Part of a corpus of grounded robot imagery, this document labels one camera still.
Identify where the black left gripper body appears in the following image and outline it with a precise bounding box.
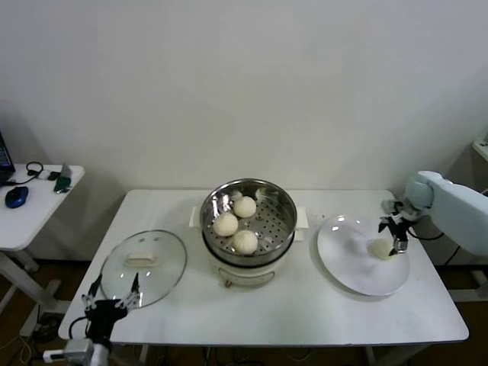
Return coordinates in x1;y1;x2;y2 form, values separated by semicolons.
83;299;129;344

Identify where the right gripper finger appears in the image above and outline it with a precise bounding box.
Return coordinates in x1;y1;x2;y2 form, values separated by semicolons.
387;235;409;257
377;215;396;234

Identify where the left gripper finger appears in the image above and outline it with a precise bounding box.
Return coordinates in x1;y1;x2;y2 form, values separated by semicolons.
116;271;140;312
82;273;104;310

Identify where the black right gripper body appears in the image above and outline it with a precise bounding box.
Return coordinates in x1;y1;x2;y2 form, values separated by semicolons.
390;211;420;239

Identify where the white steamed baozi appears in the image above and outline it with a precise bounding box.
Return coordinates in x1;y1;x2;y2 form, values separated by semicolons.
231;230;259;255
368;238;400;262
232;196;257;219
212;212;239;237

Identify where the glass lid with cream handle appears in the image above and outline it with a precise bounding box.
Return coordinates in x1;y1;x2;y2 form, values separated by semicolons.
99;229;188;309

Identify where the perforated steel steamer basket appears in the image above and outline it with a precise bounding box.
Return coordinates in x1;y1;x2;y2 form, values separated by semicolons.
200;178;298;267

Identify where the large white plate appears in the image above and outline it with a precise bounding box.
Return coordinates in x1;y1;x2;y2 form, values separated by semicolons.
316;213;411;297

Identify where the white side table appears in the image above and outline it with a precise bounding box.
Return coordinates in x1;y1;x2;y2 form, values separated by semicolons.
0;164;85;336

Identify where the green circuit board item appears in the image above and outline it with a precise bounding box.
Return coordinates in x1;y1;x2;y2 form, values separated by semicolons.
53;162;73;194

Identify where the white electric cooker base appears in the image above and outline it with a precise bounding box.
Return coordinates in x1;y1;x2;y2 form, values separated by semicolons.
188;205;310;290

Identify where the blue computer mouse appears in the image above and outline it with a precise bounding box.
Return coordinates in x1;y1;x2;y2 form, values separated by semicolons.
5;185;30;209

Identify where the white main table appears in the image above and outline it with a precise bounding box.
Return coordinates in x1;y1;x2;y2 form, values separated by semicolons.
57;189;470;366

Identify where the dark laptop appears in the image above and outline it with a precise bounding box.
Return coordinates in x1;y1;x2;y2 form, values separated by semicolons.
0;129;16;186

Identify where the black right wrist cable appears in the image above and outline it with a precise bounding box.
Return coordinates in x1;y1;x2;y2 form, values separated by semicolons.
407;226;447;241

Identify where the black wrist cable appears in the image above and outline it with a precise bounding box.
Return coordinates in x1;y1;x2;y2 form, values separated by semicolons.
68;315;91;339
407;226;447;241

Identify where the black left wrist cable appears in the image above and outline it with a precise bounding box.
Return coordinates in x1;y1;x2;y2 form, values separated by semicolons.
68;315;91;339

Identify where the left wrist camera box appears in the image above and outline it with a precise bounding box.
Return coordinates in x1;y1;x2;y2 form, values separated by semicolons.
42;339;95;363

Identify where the black wall power cable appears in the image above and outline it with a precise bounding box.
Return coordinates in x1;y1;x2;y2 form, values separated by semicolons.
444;243;463;266

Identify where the white desk frame foot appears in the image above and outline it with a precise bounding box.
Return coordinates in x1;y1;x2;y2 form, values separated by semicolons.
449;266;488;302

